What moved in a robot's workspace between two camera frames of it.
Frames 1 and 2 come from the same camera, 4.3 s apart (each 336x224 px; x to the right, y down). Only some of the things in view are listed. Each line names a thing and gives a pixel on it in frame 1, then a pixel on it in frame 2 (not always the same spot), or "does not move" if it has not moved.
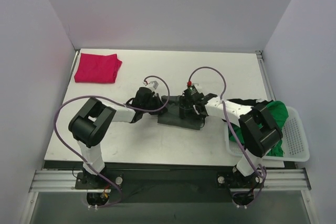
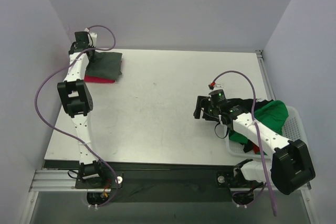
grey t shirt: [171, 117] to [105, 65]
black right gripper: [185, 108] to [200, 107]
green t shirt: [280, 112] does not move
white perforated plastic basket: [294, 143] does not move
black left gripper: [157, 103] to [91, 55]
